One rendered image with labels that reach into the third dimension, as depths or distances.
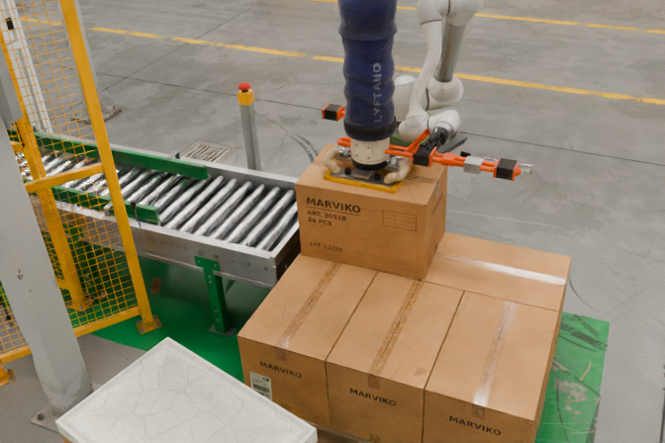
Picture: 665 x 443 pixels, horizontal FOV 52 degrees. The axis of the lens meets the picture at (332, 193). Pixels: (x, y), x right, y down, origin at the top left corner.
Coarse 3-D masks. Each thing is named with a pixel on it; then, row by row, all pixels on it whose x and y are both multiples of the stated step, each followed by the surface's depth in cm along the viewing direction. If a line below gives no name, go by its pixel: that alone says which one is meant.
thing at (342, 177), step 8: (344, 168) 310; (328, 176) 304; (336, 176) 304; (344, 176) 303; (352, 176) 302; (376, 176) 297; (384, 176) 302; (352, 184) 300; (360, 184) 298; (368, 184) 297; (376, 184) 296; (384, 184) 296; (392, 184) 295; (400, 184) 297; (392, 192) 293
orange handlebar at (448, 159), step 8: (344, 112) 332; (344, 136) 310; (344, 144) 305; (392, 152) 297; (400, 152) 295; (408, 152) 294; (432, 160) 290; (440, 160) 288; (448, 160) 287; (456, 160) 290; (464, 160) 288; (480, 168) 282; (488, 168) 281; (520, 168) 279
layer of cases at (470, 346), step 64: (448, 256) 319; (512, 256) 317; (256, 320) 289; (320, 320) 287; (384, 320) 285; (448, 320) 283; (512, 320) 281; (256, 384) 293; (320, 384) 276; (384, 384) 260; (448, 384) 254; (512, 384) 253
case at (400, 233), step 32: (320, 160) 321; (320, 192) 302; (352, 192) 296; (384, 192) 295; (416, 192) 293; (320, 224) 312; (352, 224) 305; (384, 224) 298; (416, 224) 292; (320, 256) 322; (352, 256) 314; (384, 256) 307; (416, 256) 301
